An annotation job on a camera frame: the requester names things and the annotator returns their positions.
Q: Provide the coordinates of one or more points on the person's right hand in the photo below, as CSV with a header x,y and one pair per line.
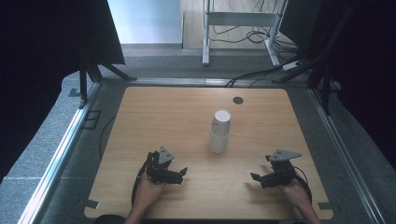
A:
x,y
297,193

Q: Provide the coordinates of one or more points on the aluminium floor rail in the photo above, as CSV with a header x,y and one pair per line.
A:
x,y
186,81
345,155
59,155

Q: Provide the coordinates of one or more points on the black tape piece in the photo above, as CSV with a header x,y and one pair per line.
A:
x,y
74,92

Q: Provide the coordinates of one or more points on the white power strip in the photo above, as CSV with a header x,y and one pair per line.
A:
x,y
291,65

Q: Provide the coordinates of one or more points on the black tape rectangle outline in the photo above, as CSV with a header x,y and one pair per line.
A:
x,y
83,119

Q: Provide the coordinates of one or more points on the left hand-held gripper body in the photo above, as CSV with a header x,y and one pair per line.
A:
x,y
155,172

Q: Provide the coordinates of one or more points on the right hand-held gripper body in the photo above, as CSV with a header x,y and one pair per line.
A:
x,y
283,172

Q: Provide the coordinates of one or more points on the round grey table grommet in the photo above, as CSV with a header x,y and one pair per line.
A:
x,y
238,100

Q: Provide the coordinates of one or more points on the black curtain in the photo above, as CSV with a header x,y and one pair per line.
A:
x,y
367,77
46,62

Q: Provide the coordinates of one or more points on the person's left hand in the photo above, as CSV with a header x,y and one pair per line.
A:
x,y
146,194

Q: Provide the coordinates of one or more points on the black tripod stand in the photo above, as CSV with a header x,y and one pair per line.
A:
x,y
323,68
90,73

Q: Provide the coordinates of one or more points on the dark rounded object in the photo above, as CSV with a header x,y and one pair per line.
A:
x,y
109,219

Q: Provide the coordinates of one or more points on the stack of white paper cups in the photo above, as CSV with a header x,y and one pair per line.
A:
x,y
219,133

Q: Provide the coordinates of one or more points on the white metal stand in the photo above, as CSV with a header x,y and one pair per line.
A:
x,y
239,18

